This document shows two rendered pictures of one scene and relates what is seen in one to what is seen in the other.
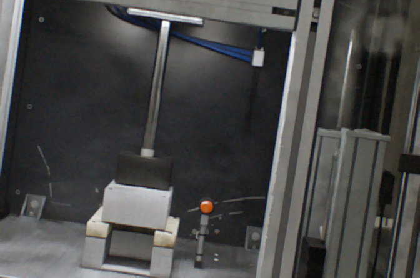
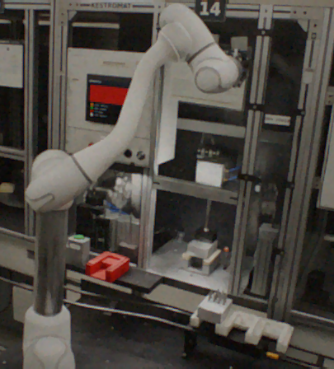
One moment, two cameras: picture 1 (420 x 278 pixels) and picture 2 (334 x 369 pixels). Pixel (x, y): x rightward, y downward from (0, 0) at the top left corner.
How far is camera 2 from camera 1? 105 cm
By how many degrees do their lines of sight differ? 27
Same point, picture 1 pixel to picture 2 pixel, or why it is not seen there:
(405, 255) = (275, 281)
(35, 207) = (181, 236)
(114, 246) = (195, 260)
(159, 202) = (204, 249)
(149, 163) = (205, 234)
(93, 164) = (200, 222)
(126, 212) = (195, 252)
